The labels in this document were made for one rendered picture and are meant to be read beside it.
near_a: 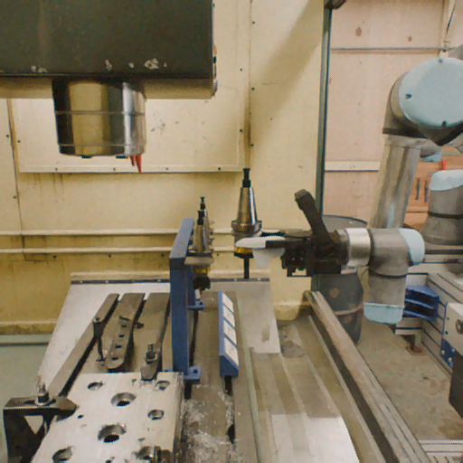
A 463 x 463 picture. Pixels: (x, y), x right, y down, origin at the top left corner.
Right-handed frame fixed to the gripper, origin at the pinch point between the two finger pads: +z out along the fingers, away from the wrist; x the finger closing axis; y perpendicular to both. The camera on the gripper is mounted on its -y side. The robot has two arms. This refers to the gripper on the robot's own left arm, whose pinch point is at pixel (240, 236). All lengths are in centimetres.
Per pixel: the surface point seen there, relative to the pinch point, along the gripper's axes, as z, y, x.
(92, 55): 23.5, -30.6, -11.8
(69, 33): 26.7, -33.7, -11.8
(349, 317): -89, 105, 188
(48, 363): 66, 64, 64
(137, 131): 18.7, -19.7, -3.0
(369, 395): -38, 51, 23
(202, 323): 9, 42, 50
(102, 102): 23.6, -24.2, -7.0
